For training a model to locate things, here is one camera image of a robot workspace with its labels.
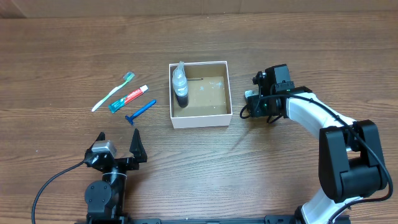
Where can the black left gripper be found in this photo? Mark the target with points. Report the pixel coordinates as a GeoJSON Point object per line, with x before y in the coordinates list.
{"type": "Point", "coordinates": [137, 147]}

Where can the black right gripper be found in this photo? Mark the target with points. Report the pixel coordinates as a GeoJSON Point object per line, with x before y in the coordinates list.
{"type": "Point", "coordinates": [256, 108]}

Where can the blue disposable razor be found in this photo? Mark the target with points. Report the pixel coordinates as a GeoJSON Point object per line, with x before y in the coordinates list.
{"type": "Point", "coordinates": [131, 118]}

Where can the green soap packet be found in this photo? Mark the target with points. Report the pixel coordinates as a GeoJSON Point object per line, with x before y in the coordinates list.
{"type": "Point", "coordinates": [249, 93]}

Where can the clear foam pump bottle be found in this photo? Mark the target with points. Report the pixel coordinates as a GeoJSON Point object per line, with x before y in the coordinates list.
{"type": "Point", "coordinates": [180, 85]}

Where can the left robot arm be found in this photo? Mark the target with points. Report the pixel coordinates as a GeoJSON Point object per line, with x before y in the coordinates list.
{"type": "Point", "coordinates": [105, 197]}

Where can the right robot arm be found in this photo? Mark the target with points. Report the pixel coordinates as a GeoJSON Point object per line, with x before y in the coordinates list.
{"type": "Point", "coordinates": [351, 167]}

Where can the red green toothpaste tube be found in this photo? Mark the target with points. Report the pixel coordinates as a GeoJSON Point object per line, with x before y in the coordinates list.
{"type": "Point", "coordinates": [114, 107]}

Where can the green white toothbrush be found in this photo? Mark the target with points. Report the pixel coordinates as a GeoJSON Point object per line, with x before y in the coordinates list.
{"type": "Point", "coordinates": [128, 77]}

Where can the white cardboard box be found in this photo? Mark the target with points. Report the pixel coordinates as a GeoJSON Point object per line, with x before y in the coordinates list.
{"type": "Point", "coordinates": [209, 96]}

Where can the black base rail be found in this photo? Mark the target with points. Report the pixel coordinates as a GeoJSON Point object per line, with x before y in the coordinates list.
{"type": "Point", "coordinates": [211, 221]}

